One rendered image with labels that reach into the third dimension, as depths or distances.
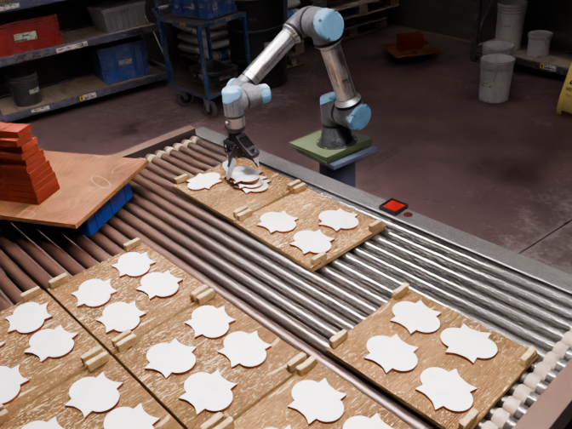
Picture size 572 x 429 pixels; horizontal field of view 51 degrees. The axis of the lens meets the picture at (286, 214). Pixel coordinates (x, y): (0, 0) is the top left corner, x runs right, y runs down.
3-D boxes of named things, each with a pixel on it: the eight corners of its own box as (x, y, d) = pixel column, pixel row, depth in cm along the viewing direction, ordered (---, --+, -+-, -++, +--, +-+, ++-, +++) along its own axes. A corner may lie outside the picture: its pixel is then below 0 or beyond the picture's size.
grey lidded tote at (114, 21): (132, 19, 640) (127, -4, 627) (151, 24, 616) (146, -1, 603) (89, 30, 612) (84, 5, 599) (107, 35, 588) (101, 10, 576)
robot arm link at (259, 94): (257, 79, 236) (232, 85, 232) (271, 84, 228) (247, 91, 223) (260, 98, 240) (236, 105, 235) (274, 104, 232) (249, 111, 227)
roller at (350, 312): (116, 176, 268) (113, 166, 266) (531, 418, 143) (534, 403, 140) (106, 180, 265) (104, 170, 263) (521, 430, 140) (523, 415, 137)
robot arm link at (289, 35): (298, -3, 246) (218, 83, 240) (313, -1, 237) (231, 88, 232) (312, 19, 253) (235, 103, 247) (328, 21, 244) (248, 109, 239)
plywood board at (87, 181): (46, 154, 258) (45, 150, 257) (149, 163, 243) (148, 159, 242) (-41, 214, 218) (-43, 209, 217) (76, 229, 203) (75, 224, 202)
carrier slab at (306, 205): (306, 190, 236) (306, 186, 235) (386, 228, 208) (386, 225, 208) (234, 225, 217) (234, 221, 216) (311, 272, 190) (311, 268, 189)
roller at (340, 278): (135, 168, 274) (133, 158, 271) (551, 393, 148) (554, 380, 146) (126, 172, 271) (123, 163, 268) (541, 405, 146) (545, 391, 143)
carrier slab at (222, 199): (239, 159, 264) (239, 156, 263) (304, 188, 237) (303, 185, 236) (172, 188, 245) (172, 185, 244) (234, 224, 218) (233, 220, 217)
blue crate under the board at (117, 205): (71, 189, 250) (64, 168, 245) (135, 196, 241) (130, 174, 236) (21, 228, 225) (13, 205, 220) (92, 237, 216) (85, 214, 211)
